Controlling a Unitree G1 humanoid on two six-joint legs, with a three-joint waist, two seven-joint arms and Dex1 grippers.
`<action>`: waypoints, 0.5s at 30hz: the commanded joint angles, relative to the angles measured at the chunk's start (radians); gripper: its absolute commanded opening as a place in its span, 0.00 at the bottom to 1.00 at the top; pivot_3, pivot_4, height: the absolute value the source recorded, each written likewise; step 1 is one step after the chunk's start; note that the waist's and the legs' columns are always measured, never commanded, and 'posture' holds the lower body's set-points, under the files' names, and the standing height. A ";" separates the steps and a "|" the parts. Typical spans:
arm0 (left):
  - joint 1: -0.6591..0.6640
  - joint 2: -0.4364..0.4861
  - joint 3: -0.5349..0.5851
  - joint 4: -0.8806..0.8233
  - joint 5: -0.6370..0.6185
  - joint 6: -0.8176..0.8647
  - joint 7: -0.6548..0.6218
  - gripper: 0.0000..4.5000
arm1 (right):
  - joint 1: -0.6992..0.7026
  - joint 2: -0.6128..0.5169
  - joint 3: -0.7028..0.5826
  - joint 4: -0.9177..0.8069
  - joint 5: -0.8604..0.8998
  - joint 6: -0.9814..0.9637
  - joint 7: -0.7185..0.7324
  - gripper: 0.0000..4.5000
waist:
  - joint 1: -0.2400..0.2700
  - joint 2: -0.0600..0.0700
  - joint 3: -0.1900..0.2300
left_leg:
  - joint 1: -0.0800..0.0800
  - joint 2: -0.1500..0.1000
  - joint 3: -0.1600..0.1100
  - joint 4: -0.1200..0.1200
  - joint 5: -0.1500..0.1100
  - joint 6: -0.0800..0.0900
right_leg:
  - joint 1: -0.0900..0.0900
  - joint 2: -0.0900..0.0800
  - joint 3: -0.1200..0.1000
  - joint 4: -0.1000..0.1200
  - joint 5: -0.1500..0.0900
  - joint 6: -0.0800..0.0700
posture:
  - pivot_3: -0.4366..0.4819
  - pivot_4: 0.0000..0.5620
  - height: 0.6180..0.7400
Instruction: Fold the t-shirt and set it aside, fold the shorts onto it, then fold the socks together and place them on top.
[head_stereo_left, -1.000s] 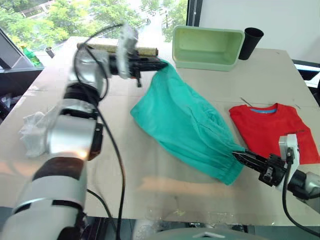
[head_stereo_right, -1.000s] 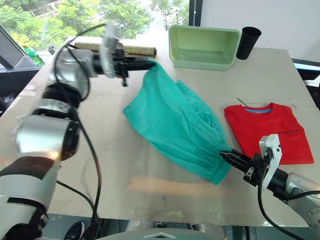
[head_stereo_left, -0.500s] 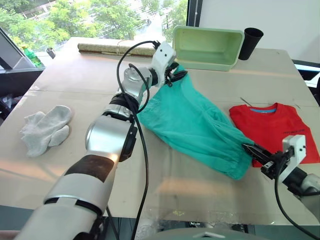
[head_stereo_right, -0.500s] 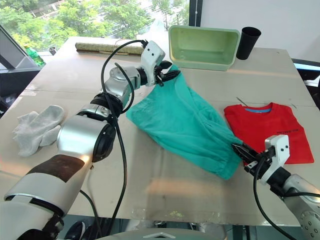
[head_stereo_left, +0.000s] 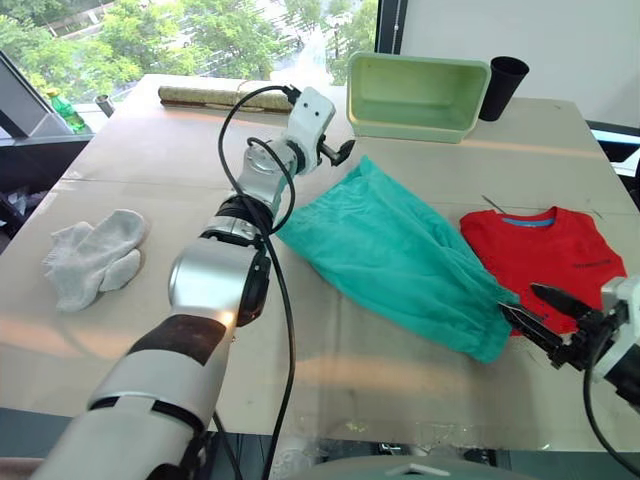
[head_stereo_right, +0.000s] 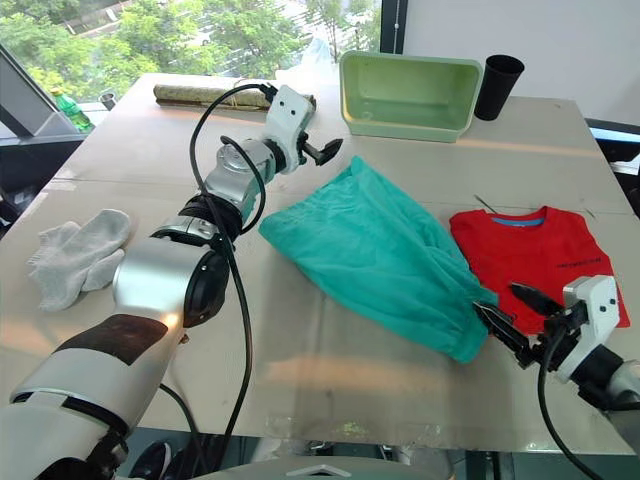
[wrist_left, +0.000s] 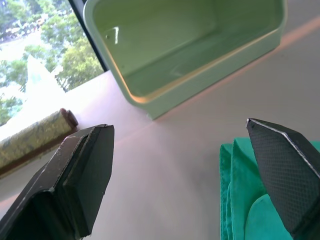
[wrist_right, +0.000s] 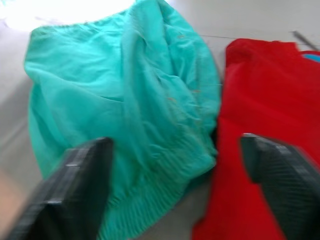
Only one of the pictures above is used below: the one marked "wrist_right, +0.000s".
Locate red t-shirt with blue print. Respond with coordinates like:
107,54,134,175
191,37,320,240

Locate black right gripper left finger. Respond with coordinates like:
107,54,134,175
6,136,115,240

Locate turquoise green shorts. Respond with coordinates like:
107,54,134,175
24,0,221,240

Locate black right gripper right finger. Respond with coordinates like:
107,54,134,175
240,133,320,240

